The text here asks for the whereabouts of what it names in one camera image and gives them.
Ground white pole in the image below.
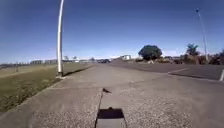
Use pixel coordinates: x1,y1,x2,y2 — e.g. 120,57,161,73
56,0,65,78

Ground green grass field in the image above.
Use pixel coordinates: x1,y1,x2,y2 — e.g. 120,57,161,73
0,63,94,114

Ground slanted street lamp post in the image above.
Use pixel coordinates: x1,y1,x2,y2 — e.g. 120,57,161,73
195,8,210,63

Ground grey asphalt road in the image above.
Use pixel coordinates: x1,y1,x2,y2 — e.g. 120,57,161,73
109,61,224,82

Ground round green tree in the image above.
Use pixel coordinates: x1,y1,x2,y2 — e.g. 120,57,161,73
138,44,163,62

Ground low buildings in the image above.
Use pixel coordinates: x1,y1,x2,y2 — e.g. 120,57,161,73
29,59,59,65

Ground grey asphalt path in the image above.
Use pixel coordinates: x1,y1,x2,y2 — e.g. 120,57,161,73
0,63,224,128

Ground dark vehicle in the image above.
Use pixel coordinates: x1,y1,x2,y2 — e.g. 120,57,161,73
99,58,111,64

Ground row of bushes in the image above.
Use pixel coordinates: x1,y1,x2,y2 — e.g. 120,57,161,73
134,49,224,66

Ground palm tree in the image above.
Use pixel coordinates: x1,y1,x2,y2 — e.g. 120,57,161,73
185,43,200,64

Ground white building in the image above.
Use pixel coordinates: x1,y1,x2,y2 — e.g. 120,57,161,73
120,54,132,61

